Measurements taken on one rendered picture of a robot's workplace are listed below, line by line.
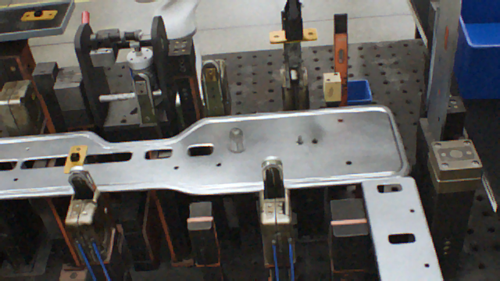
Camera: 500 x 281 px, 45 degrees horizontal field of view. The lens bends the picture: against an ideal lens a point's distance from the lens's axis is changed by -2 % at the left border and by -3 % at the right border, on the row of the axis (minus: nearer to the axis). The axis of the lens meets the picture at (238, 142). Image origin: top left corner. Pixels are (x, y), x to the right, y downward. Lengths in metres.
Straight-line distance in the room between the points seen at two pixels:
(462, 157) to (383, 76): 0.84
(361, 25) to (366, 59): 1.56
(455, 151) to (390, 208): 0.16
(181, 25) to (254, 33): 1.92
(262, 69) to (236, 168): 0.83
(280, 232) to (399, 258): 0.20
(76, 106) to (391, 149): 0.70
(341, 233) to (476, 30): 0.67
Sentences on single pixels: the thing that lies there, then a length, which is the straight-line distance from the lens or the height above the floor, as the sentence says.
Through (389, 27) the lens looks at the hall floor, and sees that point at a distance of 3.55.
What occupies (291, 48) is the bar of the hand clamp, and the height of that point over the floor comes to 1.13.
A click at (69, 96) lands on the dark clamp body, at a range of 1.41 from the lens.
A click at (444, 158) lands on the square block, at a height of 1.06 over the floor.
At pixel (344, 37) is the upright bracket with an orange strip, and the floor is 1.15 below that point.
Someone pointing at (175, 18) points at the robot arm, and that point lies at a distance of 1.64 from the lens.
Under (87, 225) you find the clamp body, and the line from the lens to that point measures 1.12.
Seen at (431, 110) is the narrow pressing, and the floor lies 1.04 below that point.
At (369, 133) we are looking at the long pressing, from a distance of 1.26.
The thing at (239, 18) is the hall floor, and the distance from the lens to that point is 3.71.
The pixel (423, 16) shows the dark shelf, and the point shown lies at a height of 1.03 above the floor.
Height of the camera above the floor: 1.82
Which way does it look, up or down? 41 degrees down
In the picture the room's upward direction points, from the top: 8 degrees counter-clockwise
